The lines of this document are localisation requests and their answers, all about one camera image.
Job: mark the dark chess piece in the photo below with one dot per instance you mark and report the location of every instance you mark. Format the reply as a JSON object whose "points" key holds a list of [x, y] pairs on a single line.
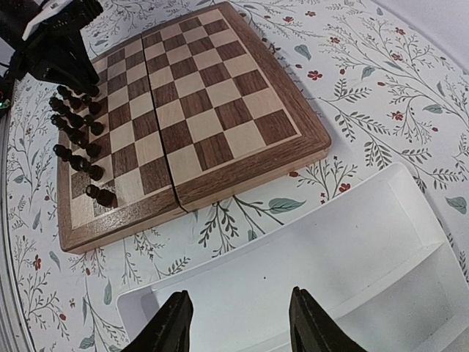
{"points": [[74, 102], [95, 172], [76, 136], [77, 162], [93, 150], [96, 128], [58, 106]]}

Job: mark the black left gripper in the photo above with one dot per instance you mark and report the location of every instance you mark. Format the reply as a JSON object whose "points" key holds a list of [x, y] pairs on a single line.
{"points": [[56, 58]]}

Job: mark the white divided plastic tray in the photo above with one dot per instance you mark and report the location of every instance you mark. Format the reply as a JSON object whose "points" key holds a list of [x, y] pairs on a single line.
{"points": [[375, 258]]}

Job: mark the floral patterned table mat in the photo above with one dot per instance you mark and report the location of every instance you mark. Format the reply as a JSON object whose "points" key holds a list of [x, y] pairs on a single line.
{"points": [[384, 91]]}

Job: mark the dark chess piece twelfth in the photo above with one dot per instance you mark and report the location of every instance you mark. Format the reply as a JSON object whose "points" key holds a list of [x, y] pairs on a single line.
{"points": [[93, 107]]}

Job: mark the wooden chessboard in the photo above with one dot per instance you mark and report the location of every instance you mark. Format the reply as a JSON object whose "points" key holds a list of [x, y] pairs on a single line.
{"points": [[195, 110]]}

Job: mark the dark chess piece eleventh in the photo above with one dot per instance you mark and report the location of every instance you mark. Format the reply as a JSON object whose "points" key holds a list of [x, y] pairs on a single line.
{"points": [[59, 122]]}

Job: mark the dark pawn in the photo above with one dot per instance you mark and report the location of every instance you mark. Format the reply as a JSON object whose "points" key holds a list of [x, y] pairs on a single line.
{"points": [[102, 196]]}

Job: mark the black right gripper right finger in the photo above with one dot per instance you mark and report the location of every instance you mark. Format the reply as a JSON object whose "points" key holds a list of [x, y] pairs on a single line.
{"points": [[312, 329]]}

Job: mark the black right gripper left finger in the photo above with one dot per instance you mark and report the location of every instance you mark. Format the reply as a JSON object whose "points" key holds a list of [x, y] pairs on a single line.
{"points": [[169, 329]]}

